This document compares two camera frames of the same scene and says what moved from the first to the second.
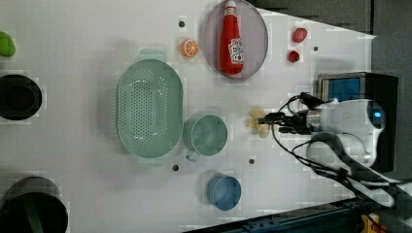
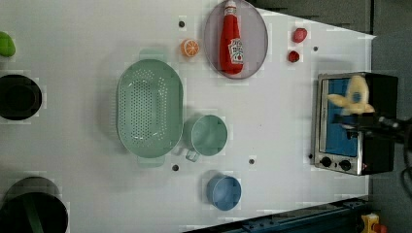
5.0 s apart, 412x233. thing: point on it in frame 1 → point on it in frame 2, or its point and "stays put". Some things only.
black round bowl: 20,97 stays put
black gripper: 297,122 → 376,124
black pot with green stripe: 32,205 stays put
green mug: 205,135 stays put
